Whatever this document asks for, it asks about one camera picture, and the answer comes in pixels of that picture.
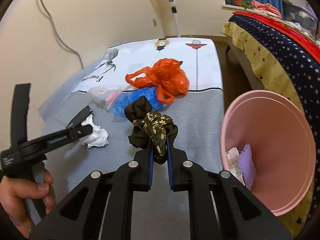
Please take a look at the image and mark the clear plastic zip bag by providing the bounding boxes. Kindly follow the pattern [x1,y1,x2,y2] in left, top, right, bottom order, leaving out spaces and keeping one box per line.
[87,86,124,112]

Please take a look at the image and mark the red floral blanket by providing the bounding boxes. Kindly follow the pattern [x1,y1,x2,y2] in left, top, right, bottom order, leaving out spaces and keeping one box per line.
[233,11,320,63]

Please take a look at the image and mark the black flat card package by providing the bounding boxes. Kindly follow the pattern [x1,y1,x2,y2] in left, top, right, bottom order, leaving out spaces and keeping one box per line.
[66,105,93,128]

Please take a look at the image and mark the blue plastic bag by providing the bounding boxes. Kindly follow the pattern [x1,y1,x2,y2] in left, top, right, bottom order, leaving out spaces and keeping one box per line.
[109,86,166,118]

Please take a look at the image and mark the dark plastic storage bin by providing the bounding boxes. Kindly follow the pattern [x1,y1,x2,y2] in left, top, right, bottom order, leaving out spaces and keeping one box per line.
[283,2,318,38]

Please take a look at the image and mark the left hand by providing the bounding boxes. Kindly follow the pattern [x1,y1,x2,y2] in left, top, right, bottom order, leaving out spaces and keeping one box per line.
[1,170,56,238]

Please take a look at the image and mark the black floral scrunchie cloth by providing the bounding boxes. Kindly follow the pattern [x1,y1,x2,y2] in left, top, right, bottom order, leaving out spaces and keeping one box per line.
[124,96,178,164]

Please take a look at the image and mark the orange plastic bag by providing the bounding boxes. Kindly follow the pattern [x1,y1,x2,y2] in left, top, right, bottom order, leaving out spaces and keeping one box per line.
[125,58,189,105]

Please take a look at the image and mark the white paper wrapper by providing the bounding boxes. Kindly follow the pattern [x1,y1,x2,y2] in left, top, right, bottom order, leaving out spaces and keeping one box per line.
[226,147,245,185]

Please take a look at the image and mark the pink trash bin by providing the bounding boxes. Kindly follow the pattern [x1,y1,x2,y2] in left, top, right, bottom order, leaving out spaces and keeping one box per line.
[220,90,316,216]

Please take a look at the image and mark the navy star bed cover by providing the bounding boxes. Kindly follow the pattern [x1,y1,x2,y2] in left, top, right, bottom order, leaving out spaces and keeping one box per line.
[228,14,319,212]

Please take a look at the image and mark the grey white printed table cover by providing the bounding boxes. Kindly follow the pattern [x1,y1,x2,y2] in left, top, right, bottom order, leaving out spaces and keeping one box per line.
[31,38,225,239]

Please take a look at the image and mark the grey wall cable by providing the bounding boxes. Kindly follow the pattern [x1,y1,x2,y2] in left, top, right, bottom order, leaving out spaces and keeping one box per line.
[36,0,85,70]

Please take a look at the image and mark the yellow star bed sheet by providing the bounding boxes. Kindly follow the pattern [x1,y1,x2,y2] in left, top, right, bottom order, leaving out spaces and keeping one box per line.
[222,21,314,237]

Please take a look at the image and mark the pink folded cloth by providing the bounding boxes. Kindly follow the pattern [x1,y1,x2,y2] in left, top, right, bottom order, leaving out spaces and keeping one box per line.
[251,0,282,19]

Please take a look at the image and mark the small white tissue ball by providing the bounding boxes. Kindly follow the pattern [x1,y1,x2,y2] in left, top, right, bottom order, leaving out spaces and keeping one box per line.
[80,114,109,148]

